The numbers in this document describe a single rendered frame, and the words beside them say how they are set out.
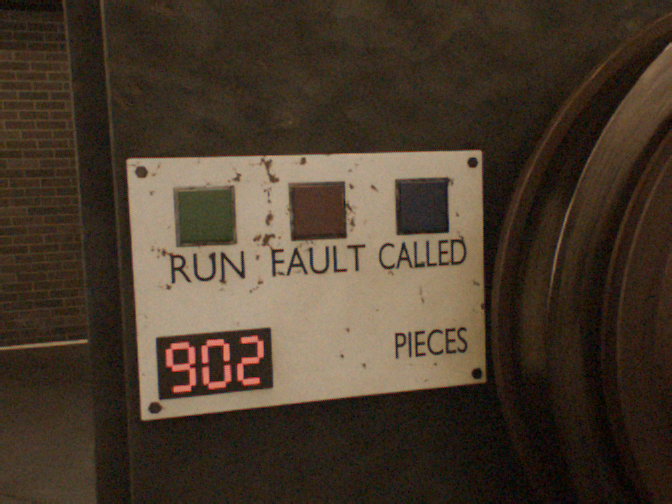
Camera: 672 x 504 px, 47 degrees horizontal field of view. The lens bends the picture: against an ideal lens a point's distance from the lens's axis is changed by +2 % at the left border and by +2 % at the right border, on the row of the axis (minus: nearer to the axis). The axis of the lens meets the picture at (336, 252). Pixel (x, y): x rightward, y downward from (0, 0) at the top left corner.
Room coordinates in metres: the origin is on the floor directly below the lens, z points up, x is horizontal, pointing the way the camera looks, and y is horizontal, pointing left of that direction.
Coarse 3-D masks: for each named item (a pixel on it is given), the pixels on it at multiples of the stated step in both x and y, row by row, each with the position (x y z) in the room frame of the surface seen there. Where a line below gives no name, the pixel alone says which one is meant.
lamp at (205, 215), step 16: (192, 192) 0.52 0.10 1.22; (208, 192) 0.52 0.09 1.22; (224, 192) 0.52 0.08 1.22; (192, 208) 0.52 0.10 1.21; (208, 208) 0.52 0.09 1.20; (224, 208) 0.52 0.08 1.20; (192, 224) 0.52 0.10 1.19; (208, 224) 0.52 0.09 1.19; (224, 224) 0.52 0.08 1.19; (192, 240) 0.52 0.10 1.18; (208, 240) 0.52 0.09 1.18
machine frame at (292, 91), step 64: (64, 0) 0.61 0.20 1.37; (128, 0) 0.53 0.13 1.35; (192, 0) 0.55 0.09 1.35; (256, 0) 0.56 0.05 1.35; (320, 0) 0.57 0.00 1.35; (384, 0) 0.58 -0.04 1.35; (448, 0) 0.59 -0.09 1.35; (512, 0) 0.61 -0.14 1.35; (576, 0) 0.62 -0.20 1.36; (640, 0) 0.63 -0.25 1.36; (128, 64) 0.53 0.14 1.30; (192, 64) 0.54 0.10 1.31; (256, 64) 0.56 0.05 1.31; (320, 64) 0.57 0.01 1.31; (384, 64) 0.58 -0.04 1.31; (448, 64) 0.59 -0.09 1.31; (512, 64) 0.61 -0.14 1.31; (576, 64) 0.62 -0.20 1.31; (128, 128) 0.53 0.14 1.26; (192, 128) 0.54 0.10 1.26; (256, 128) 0.56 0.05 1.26; (320, 128) 0.57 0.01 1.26; (384, 128) 0.58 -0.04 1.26; (448, 128) 0.59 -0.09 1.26; (512, 128) 0.61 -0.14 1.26; (128, 256) 0.53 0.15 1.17; (128, 320) 0.53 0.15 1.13; (128, 384) 0.53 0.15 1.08; (128, 448) 0.54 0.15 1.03; (192, 448) 0.54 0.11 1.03; (256, 448) 0.55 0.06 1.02; (320, 448) 0.56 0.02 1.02; (384, 448) 0.58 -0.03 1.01; (448, 448) 0.59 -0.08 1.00; (512, 448) 0.61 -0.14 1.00
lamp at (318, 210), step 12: (300, 192) 0.54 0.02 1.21; (312, 192) 0.54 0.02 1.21; (324, 192) 0.54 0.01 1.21; (336, 192) 0.54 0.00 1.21; (300, 204) 0.54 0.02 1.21; (312, 204) 0.54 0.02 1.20; (324, 204) 0.54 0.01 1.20; (336, 204) 0.54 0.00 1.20; (300, 216) 0.54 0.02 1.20; (312, 216) 0.54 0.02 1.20; (324, 216) 0.54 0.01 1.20; (336, 216) 0.54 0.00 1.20; (300, 228) 0.54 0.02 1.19; (312, 228) 0.54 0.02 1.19; (324, 228) 0.54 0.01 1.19; (336, 228) 0.54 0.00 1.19
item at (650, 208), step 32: (640, 192) 0.45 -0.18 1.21; (640, 224) 0.44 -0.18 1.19; (640, 256) 0.44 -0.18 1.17; (608, 288) 0.45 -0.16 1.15; (640, 288) 0.44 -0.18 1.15; (608, 320) 0.45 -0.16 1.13; (640, 320) 0.44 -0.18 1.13; (608, 352) 0.44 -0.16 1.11; (640, 352) 0.44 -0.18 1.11; (608, 384) 0.45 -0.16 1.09; (640, 384) 0.44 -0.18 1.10; (608, 416) 0.45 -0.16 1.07; (640, 416) 0.44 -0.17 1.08; (640, 448) 0.44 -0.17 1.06; (640, 480) 0.44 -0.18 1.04
